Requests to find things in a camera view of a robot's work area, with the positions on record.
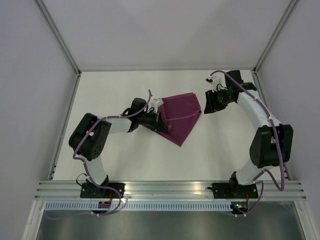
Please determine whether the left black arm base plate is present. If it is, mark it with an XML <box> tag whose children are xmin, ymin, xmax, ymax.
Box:
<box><xmin>80</xmin><ymin>182</ymin><xmax>125</xmax><ymax>199</ymax></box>

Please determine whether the white slotted cable duct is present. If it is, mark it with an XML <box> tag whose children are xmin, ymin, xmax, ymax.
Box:
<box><xmin>44</xmin><ymin>201</ymin><xmax>248</xmax><ymax>211</ymax></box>

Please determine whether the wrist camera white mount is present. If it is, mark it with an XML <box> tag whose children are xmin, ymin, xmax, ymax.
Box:
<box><xmin>205</xmin><ymin>75</ymin><xmax>224</xmax><ymax>92</ymax></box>
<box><xmin>150</xmin><ymin>98</ymin><xmax>164</xmax><ymax>114</ymax></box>

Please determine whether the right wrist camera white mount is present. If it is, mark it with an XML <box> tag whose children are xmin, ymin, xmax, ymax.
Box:
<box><xmin>205</xmin><ymin>75</ymin><xmax>224</xmax><ymax>92</ymax></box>

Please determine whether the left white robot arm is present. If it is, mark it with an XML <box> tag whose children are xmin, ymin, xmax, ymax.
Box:
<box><xmin>68</xmin><ymin>97</ymin><xmax>169</xmax><ymax>198</ymax></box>

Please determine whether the aluminium front rail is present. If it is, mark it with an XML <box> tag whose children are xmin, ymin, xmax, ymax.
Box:
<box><xmin>33</xmin><ymin>180</ymin><xmax>307</xmax><ymax>202</ymax></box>

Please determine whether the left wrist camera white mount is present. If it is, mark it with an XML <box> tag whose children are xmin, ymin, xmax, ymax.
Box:
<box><xmin>150</xmin><ymin>98</ymin><xmax>164</xmax><ymax>114</ymax></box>

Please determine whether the left aluminium frame post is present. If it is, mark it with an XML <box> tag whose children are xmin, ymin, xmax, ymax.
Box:
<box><xmin>33</xmin><ymin>0</ymin><xmax>81</xmax><ymax>76</ymax></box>

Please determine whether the purple satin napkin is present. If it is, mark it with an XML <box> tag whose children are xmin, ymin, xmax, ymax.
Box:
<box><xmin>154</xmin><ymin>92</ymin><xmax>202</xmax><ymax>147</ymax></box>

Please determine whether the aluminium frame post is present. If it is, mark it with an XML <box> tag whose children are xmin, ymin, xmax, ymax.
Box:
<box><xmin>33</xmin><ymin>0</ymin><xmax>81</xmax><ymax>76</ymax></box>
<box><xmin>252</xmin><ymin>0</ymin><xmax>300</xmax><ymax>75</ymax></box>

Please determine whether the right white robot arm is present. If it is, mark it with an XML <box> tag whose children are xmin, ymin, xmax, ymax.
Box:
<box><xmin>204</xmin><ymin>70</ymin><xmax>294</xmax><ymax>198</ymax></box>

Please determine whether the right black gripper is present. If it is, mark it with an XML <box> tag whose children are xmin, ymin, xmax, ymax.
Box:
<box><xmin>203</xmin><ymin>87</ymin><xmax>234</xmax><ymax>114</ymax></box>

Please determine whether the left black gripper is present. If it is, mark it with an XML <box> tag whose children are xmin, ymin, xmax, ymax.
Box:
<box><xmin>138</xmin><ymin>109</ymin><xmax>168</xmax><ymax>132</ymax></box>

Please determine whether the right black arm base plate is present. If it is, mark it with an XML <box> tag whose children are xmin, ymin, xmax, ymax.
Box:
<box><xmin>206</xmin><ymin>182</ymin><xmax>259</xmax><ymax>199</ymax></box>

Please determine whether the right aluminium frame post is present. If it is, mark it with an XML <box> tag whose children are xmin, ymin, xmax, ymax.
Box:
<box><xmin>252</xmin><ymin>0</ymin><xmax>300</xmax><ymax>75</ymax></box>

